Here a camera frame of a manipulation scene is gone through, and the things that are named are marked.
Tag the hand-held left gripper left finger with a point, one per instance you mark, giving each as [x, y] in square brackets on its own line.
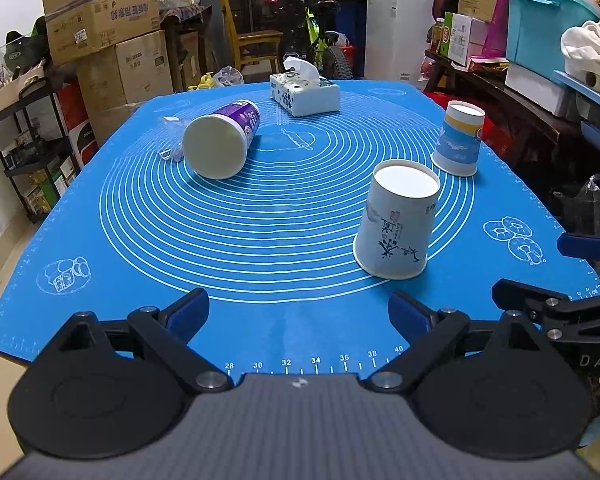
[189, 312]

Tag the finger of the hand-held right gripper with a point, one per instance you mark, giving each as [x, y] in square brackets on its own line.
[575, 312]
[587, 246]

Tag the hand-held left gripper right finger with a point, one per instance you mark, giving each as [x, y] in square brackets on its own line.
[409, 314]

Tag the purple paper cup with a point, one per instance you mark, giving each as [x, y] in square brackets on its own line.
[217, 146]

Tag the white ink-print paper cup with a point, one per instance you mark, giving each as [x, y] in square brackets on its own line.
[395, 220]

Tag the blue and white paper cup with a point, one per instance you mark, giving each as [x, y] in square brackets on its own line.
[457, 145]

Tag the blue silicone mat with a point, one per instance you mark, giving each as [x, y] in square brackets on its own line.
[280, 235]

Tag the dark wooden side table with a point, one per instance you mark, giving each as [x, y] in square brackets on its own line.
[510, 110]

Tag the white flat box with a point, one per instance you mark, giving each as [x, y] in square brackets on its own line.
[537, 87]

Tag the clear plastic wrapper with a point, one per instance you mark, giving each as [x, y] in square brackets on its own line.
[172, 135]

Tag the cream cloth bundle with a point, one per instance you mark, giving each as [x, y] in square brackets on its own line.
[592, 45]

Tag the red and black box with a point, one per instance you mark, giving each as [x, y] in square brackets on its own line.
[77, 130]

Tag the light blue storage bin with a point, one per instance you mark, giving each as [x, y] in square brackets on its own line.
[540, 30]

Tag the black metal shelf rack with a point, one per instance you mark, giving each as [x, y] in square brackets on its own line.
[25, 160]

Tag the pink bag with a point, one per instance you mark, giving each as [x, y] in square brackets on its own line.
[496, 27]

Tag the white patterned tissue box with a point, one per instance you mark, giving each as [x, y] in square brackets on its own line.
[307, 99]

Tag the clear plastic bag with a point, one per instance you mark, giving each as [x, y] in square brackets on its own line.
[229, 76]

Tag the white and green carton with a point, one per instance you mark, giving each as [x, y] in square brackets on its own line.
[462, 37]

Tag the brown cardboard box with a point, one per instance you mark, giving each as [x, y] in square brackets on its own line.
[130, 72]

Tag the wooden chair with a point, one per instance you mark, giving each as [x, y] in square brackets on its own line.
[245, 40]

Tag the small open cardboard box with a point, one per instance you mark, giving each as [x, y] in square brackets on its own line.
[15, 91]

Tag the white chest freezer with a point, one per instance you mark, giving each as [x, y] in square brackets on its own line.
[397, 30]

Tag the green and black bicycle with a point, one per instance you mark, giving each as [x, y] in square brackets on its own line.
[322, 40]

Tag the large open cardboard box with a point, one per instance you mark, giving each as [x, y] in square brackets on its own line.
[100, 20]

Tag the dark green cap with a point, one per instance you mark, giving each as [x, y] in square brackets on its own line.
[22, 55]

